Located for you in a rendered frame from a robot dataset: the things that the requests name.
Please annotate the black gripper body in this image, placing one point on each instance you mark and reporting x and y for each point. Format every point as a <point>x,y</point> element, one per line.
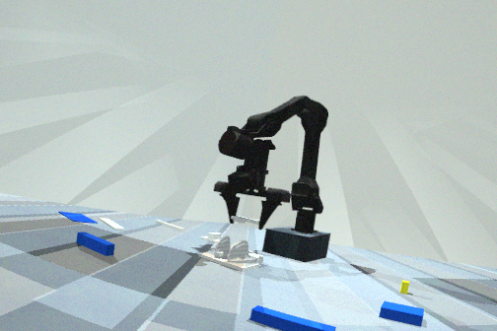
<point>275,195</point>

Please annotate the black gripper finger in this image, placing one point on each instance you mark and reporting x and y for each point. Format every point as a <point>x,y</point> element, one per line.
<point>232,203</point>
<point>267,209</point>

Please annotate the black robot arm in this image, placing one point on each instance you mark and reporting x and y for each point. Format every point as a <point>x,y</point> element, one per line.
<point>238,143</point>

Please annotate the small yellow block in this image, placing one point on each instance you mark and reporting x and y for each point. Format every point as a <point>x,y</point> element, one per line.
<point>404,287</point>

